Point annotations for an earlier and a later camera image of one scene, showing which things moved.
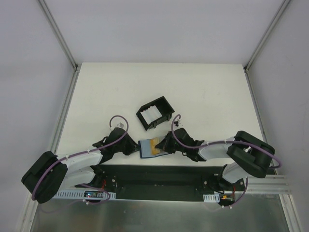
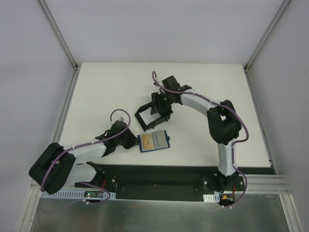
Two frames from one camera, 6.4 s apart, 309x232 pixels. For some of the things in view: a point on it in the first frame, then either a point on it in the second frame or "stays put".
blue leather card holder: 145,149 -> 154,141
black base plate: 164,182 stays put
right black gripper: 167,143 -> 159,109
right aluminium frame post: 268,33 stays put
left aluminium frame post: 59,36 stays put
